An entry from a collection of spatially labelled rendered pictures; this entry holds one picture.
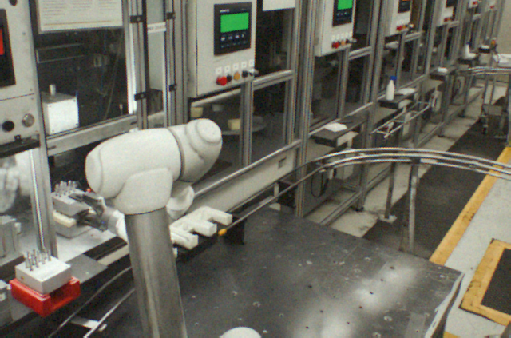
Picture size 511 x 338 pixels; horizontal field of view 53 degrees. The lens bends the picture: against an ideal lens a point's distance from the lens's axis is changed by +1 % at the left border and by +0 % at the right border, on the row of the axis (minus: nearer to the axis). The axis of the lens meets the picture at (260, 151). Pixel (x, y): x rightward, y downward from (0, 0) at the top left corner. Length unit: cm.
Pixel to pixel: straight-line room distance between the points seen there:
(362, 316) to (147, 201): 107
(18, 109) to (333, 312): 126
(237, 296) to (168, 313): 77
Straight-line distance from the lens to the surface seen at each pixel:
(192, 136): 120
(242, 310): 195
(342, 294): 208
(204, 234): 207
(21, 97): 159
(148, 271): 123
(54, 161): 194
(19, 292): 169
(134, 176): 115
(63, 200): 198
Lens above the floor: 188
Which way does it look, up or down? 21 degrees down
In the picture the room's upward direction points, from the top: 2 degrees clockwise
